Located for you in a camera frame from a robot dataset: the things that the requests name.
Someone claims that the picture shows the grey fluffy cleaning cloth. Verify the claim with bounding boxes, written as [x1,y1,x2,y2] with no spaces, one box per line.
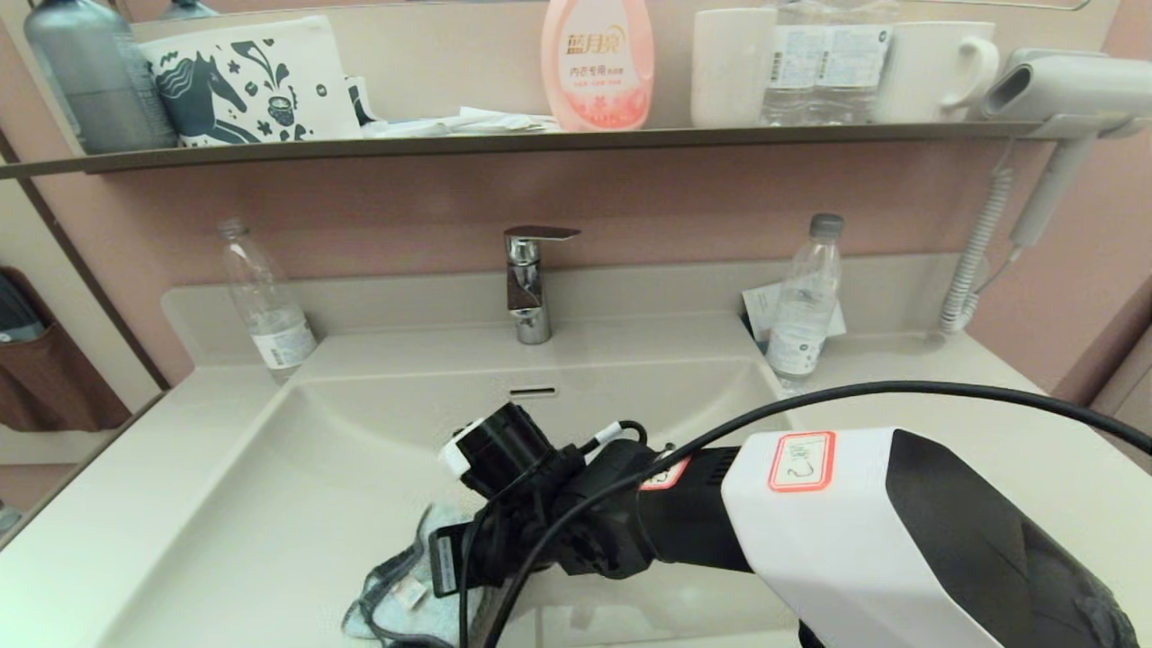
[342,504,491,648]

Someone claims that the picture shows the chrome faucet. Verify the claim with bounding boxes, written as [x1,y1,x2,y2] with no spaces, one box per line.
[502,225,581,346]

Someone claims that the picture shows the beige sink basin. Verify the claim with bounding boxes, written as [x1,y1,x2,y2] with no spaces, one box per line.
[99,357,928,648]

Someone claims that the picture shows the clear bottle without cap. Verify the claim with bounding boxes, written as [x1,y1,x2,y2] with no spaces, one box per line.
[216,218,319,386]

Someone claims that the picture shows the paper packet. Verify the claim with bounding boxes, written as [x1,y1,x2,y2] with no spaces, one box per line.
[741,283,847,345]

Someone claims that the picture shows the clear bottle with grey cap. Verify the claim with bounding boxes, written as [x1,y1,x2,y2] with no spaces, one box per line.
[765,213,845,397]

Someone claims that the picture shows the white paper sachets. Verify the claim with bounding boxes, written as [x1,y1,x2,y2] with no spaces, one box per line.
[364,106,559,138]

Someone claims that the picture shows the small printed white item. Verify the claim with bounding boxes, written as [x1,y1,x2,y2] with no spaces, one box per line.
[346,76,383,127]

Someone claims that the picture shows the dark grey pocketed item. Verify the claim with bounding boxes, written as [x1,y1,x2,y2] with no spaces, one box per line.
[0,273,48,344]

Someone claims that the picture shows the pink detergent bottle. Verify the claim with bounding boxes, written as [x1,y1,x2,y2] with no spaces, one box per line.
[540,0,654,133]

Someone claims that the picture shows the white horse print pouch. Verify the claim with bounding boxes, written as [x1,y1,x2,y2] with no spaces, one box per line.
[139,15,361,149]

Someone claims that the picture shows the grey translucent bottle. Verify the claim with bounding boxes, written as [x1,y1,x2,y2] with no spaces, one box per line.
[24,0,178,156]

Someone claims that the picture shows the grey hair dryer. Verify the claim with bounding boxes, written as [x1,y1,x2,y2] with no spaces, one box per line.
[981,48,1152,250]

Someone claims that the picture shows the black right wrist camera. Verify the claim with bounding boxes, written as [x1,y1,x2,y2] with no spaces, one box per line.
[438,402,554,500]

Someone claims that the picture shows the long black arm cable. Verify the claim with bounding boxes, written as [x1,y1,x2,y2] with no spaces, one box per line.
[457,380,1152,648]

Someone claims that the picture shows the grey wall shelf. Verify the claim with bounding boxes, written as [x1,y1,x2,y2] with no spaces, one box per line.
[0,121,1081,181]

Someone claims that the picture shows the white handleless cup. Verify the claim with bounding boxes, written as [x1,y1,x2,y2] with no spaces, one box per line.
[690,9,777,129]

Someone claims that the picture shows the white coiled dryer cord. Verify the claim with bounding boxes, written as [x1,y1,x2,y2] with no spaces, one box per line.
[938,168,1018,338]

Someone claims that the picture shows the white mug with handle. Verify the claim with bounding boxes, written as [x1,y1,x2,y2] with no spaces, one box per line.
[871,21,1000,124]

